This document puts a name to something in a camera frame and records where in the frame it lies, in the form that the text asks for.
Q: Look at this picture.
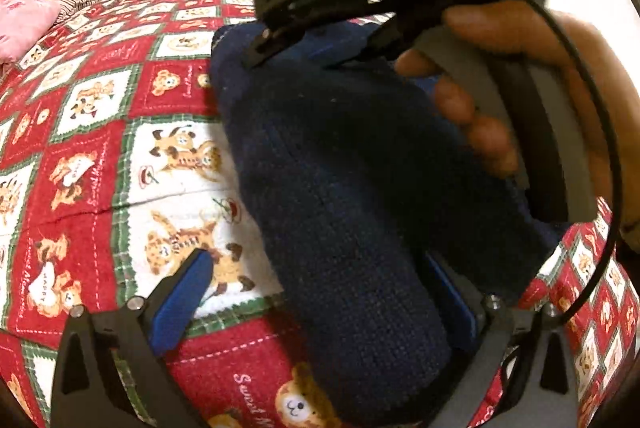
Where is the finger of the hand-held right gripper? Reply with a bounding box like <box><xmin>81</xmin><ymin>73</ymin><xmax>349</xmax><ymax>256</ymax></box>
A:
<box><xmin>248</xmin><ymin>11</ymin><xmax>416</xmax><ymax>68</ymax></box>

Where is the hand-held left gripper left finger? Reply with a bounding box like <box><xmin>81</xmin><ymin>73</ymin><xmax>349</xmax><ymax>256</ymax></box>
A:
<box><xmin>50</xmin><ymin>248</ymin><xmax>216</xmax><ymax>428</ymax></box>

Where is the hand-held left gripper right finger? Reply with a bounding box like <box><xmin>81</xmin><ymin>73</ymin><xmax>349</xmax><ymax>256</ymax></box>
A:
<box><xmin>425</xmin><ymin>253</ymin><xmax>581</xmax><ymax>428</ymax></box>

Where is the navy knitted garment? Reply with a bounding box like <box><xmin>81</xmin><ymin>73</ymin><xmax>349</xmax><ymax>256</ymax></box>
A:
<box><xmin>210</xmin><ymin>16</ymin><xmax>571</xmax><ymax>428</ymax></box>

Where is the person's right hand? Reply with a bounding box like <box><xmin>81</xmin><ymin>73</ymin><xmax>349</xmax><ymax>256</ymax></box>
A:
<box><xmin>395</xmin><ymin>1</ymin><xmax>640</xmax><ymax>254</ymax></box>

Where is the red printed patchwork blanket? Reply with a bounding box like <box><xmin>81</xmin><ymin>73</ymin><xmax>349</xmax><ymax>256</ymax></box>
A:
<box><xmin>0</xmin><ymin>0</ymin><xmax>631</xmax><ymax>428</ymax></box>

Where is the grey striped cloth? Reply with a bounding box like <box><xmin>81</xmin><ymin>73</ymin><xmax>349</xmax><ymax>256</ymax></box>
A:
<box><xmin>54</xmin><ymin>0</ymin><xmax>103</xmax><ymax>18</ymax></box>

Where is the pink folded blanket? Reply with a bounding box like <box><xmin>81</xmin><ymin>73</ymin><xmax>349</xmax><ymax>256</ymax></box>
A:
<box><xmin>0</xmin><ymin>0</ymin><xmax>61</xmax><ymax>64</ymax></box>

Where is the thin black cable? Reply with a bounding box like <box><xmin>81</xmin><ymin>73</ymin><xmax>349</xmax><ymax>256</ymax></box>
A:
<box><xmin>430</xmin><ymin>0</ymin><xmax>624</xmax><ymax>324</ymax></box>

